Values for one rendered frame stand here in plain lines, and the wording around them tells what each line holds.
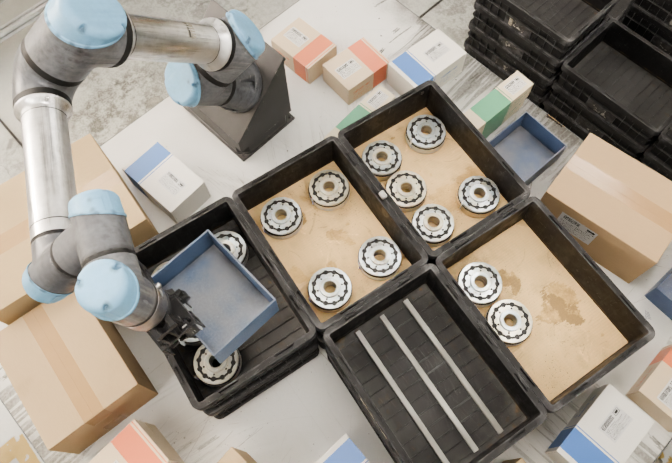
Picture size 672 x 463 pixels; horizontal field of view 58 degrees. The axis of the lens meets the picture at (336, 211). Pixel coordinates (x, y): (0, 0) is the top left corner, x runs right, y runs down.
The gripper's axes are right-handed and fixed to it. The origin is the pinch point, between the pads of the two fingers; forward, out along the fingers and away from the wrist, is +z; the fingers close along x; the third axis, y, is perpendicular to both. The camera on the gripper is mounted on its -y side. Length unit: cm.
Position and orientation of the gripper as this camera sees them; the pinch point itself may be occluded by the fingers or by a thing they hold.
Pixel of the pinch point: (181, 318)
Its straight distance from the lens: 118.6
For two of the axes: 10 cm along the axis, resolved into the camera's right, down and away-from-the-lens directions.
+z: 1.0, 3.3, 9.4
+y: 6.8, 6.7, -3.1
